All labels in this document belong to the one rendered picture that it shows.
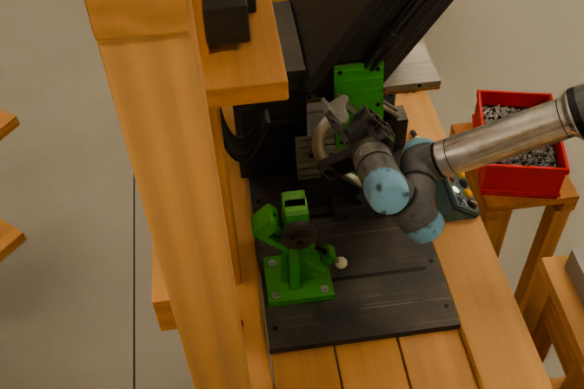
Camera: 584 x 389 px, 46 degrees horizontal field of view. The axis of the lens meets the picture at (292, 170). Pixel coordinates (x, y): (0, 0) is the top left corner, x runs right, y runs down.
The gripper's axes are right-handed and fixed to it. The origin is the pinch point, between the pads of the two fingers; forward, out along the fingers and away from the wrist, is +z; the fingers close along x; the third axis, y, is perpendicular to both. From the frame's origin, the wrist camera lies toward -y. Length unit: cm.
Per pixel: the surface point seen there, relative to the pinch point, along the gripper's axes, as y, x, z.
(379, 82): 9.9, -3.5, 7.9
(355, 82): 6.4, 0.9, 7.9
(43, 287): -147, 3, 84
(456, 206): 0.3, -37.3, -0.9
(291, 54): 0.0, 12.8, 19.2
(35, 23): -131, 58, 266
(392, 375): -29, -32, -35
